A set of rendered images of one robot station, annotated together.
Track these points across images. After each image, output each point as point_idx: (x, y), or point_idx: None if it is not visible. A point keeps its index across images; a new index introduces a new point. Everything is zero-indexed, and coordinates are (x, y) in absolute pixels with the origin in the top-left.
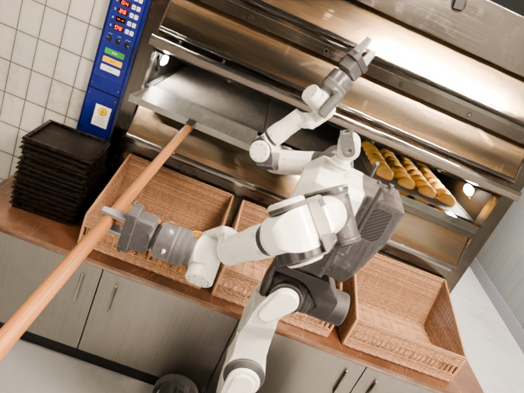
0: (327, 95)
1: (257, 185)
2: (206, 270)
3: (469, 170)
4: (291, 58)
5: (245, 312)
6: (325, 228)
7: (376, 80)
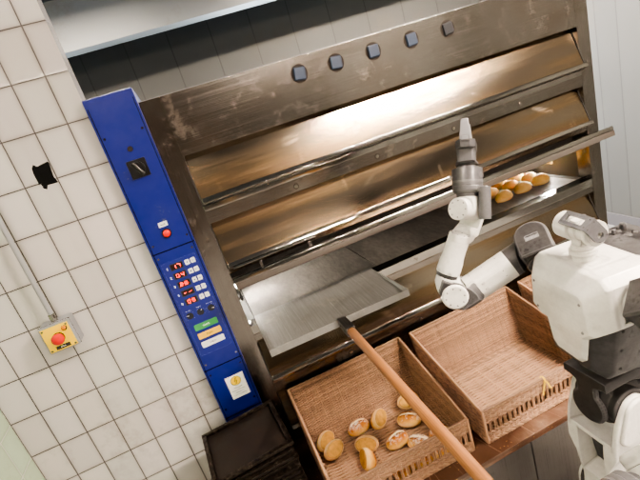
0: (474, 197)
1: (412, 310)
2: None
3: (564, 145)
4: (353, 187)
5: (580, 445)
6: None
7: (430, 142)
